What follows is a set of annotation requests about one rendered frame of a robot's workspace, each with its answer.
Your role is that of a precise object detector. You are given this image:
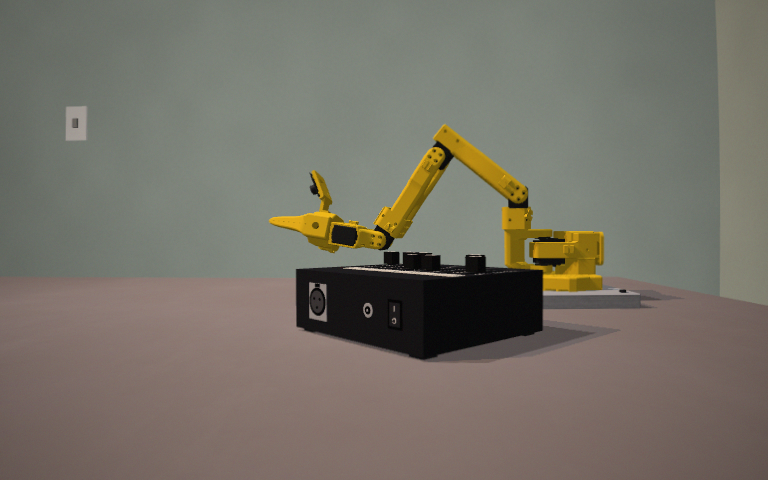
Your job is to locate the black lighting desk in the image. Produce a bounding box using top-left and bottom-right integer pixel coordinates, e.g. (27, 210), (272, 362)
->
(296, 251), (543, 360)

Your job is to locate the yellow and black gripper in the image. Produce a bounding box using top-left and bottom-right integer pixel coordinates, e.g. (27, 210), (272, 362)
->
(269, 170), (344, 253)

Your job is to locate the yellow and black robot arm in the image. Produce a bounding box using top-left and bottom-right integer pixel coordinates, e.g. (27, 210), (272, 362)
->
(329, 125), (602, 292)

